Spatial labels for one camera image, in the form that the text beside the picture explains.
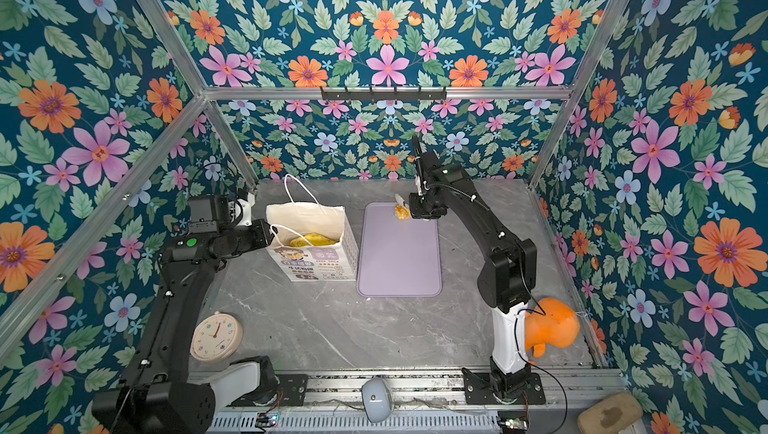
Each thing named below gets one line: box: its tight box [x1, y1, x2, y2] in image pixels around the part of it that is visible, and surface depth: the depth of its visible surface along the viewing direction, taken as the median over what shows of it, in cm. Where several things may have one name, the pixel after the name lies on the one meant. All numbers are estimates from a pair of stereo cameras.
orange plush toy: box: [525, 298, 580, 358], surface depth 78 cm
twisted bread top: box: [394, 204, 411, 220], surface depth 107 cm
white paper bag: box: [266, 202, 359, 282], surface depth 82 cm
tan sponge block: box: [577, 392, 643, 434], surface depth 69 cm
